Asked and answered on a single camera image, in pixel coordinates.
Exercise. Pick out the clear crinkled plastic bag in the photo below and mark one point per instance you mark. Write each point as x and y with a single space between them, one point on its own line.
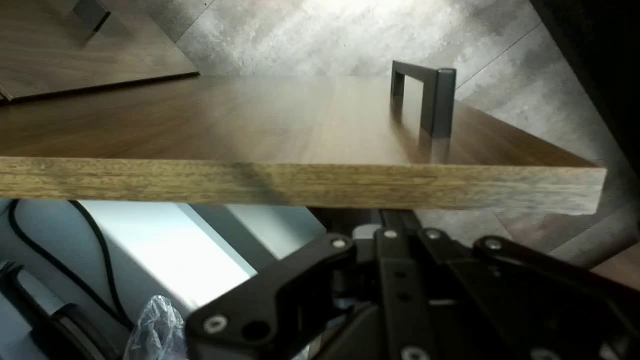
157 331

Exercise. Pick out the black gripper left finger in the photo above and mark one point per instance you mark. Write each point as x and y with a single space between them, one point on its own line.
267 312

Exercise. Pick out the white drawer box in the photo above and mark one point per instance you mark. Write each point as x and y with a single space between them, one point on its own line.
167 246

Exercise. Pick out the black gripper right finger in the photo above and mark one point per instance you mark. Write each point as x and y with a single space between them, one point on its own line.
567 301

